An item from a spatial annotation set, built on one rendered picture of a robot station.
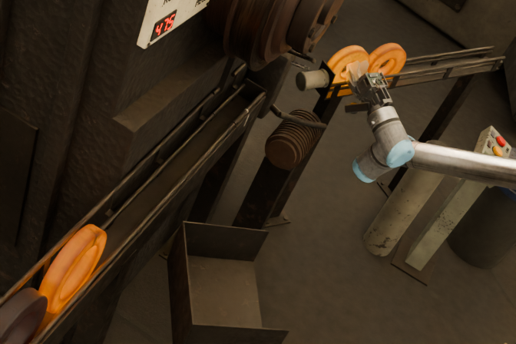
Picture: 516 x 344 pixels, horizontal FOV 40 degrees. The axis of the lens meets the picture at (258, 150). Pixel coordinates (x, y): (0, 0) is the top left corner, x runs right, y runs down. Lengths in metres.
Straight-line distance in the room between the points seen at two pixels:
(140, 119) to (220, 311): 0.45
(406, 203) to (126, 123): 1.37
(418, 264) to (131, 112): 1.60
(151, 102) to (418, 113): 2.31
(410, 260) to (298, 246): 0.46
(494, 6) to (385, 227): 2.02
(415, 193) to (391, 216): 0.15
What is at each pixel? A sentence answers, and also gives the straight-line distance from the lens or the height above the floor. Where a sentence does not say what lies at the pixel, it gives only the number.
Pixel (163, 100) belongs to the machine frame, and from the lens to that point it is 1.61.
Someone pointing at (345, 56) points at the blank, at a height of 0.77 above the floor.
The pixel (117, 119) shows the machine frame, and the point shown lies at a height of 0.87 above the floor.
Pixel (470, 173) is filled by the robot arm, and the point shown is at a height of 0.71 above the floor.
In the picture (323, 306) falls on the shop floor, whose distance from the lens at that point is 2.55.
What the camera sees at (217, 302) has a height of 0.60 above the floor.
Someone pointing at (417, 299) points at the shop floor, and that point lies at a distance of 2.78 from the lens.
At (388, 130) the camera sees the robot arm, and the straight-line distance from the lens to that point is 2.15.
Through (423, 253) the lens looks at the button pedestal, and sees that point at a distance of 2.81.
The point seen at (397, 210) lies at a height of 0.24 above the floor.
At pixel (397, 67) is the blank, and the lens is 2.45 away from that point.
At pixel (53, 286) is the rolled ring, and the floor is 0.74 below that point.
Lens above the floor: 1.85
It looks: 38 degrees down
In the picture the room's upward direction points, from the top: 25 degrees clockwise
